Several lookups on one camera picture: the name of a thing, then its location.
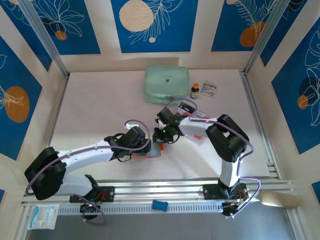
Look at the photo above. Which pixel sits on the orange card holder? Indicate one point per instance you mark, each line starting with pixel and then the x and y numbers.
pixel 153 151

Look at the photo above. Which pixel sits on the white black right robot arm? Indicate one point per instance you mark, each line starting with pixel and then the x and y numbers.
pixel 195 126

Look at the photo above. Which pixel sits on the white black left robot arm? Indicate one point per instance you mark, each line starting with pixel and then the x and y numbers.
pixel 85 155

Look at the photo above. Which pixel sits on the black VIP card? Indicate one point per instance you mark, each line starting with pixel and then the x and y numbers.
pixel 186 108

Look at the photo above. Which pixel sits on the white card with red circles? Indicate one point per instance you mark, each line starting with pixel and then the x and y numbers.
pixel 203 115
pixel 198 137

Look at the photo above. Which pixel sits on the small brown medicine bottle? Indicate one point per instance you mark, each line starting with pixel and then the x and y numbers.
pixel 194 93

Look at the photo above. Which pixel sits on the mint green zip pouch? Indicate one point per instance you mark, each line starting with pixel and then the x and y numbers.
pixel 162 82

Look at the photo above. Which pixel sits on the blue bone-shaped sponge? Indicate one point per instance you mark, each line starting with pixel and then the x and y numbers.
pixel 160 205

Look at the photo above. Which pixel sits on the small printed sachet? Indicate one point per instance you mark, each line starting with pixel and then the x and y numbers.
pixel 208 88

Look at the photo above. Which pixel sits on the white gauze packet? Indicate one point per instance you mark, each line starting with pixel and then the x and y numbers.
pixel 45 218

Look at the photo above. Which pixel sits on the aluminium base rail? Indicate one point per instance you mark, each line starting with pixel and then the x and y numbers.
pixel 160 190

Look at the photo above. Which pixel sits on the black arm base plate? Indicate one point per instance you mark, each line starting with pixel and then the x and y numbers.
pixel 210 191
pixel 108 193

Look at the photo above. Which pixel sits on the aluminium table side rail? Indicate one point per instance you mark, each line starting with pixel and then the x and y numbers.
pixel 53 130
pixel 256 112

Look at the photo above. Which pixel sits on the aluminium frame post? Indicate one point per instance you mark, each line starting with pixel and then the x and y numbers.
pixel 266 32
pixel 42 32

